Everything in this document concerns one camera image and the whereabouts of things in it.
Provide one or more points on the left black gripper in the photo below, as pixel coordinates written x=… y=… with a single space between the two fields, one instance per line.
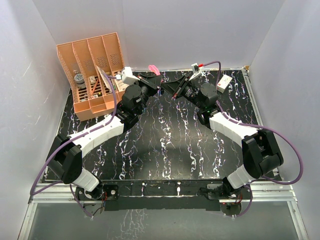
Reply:
x=152 y=83

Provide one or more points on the grey round canister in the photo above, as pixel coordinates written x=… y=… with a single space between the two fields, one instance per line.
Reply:
x=79 y=80

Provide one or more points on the white packaged card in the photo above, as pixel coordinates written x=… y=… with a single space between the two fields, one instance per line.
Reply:
x=106 y=79

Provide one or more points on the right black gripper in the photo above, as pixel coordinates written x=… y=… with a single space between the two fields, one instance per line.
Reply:
x=176 y=87

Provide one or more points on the orange perforated file organizer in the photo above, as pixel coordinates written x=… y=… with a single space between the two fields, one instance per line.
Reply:
x=84 y=56

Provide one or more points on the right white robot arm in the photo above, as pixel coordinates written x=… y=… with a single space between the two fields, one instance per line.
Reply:
x=260 y=151

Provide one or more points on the small white beige box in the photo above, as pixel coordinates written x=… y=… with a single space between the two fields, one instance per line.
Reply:
x=92 y=79

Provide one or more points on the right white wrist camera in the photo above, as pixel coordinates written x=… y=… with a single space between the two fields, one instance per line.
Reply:
x=197 y=70

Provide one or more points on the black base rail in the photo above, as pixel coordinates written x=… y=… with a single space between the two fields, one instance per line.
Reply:
x=206 y=194

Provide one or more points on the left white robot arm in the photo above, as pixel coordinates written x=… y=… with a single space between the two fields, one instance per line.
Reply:
x=67 y=152

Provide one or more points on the white red small box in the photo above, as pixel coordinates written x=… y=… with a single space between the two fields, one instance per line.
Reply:
x=223 y=83

